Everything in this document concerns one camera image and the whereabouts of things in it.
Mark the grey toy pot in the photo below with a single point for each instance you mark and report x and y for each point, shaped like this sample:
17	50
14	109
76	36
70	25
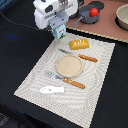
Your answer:
73	6

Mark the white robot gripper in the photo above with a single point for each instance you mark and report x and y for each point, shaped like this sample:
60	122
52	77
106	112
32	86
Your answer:
50	13

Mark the red toy tomato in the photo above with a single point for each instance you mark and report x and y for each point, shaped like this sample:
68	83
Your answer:
94	12

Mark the wooden handled toy fork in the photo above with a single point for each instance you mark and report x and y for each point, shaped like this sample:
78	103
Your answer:
74	83

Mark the beige woven placemat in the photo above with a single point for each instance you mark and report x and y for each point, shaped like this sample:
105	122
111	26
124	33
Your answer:
75	104

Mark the pink toy stove top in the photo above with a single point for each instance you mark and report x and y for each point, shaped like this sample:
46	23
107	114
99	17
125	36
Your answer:
106	25

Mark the light blue milk carton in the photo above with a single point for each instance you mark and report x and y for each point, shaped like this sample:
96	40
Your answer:
60	32

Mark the cream bowl on stove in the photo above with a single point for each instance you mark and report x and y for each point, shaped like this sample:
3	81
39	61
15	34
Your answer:
122	15

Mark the grey toy frying pan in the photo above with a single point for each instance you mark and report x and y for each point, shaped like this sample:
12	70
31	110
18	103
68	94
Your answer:
84	15

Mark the toy bread loaf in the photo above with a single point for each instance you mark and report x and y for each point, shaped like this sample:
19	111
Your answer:
79	44

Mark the wooden handled toy knife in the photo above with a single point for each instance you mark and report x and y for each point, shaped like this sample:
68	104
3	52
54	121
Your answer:
80	55

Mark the black burner disc back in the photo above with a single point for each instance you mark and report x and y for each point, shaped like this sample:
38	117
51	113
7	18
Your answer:
98	4

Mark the round wooden plate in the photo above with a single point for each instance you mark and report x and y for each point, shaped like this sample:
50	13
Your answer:
69	66

